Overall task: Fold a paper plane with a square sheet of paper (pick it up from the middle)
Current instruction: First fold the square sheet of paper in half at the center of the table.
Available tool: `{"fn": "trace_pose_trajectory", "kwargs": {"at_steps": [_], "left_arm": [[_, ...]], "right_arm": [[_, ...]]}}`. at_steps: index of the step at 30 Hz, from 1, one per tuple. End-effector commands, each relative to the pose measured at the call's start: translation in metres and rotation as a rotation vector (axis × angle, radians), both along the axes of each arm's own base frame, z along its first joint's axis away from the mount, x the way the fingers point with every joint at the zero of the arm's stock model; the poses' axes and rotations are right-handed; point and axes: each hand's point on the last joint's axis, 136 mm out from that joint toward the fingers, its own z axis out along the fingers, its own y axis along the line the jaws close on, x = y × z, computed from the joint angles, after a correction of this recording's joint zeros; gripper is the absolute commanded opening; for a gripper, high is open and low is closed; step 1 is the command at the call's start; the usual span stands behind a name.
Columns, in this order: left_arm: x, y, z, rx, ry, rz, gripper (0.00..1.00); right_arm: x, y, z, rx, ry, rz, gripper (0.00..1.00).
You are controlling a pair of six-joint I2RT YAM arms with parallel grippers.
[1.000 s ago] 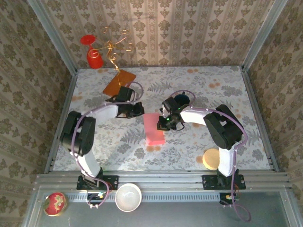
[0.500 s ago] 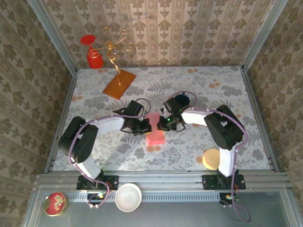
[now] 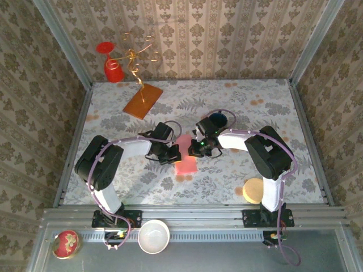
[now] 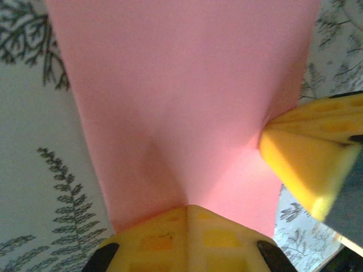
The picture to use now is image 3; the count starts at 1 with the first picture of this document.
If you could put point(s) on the dark blue mug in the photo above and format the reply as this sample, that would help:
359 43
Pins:
219 119

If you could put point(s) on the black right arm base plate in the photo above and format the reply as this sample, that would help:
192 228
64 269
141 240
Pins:
251 218

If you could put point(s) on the floral table mat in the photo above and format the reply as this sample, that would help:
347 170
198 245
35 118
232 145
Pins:
215 192

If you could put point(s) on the pink cloth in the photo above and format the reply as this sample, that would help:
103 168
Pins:
185 167

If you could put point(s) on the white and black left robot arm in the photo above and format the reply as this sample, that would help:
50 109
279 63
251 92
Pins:
133 150

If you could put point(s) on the red round embroidered tin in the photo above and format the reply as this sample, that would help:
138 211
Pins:
66 244

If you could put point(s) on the small black controller board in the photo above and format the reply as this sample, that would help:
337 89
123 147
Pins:
114 236
272 236

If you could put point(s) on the red plastic wine glass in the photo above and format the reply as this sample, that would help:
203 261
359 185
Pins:
113 74

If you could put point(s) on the round yellow sponge disc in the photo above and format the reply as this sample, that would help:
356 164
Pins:
252 190

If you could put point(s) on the white bowl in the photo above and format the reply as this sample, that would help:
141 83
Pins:
153 236

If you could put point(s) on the grey metal shelf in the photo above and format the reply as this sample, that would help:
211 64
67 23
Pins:
227 255

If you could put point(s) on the aluminium side rail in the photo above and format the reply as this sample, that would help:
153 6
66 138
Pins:
302 113
82 113

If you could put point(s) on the aluminium frame post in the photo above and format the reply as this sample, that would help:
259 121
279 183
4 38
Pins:
314 42
62 42

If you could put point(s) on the long aluminium frame rail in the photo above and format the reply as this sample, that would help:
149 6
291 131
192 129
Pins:
193 215

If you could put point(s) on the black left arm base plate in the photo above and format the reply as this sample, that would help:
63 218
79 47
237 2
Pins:
133 218

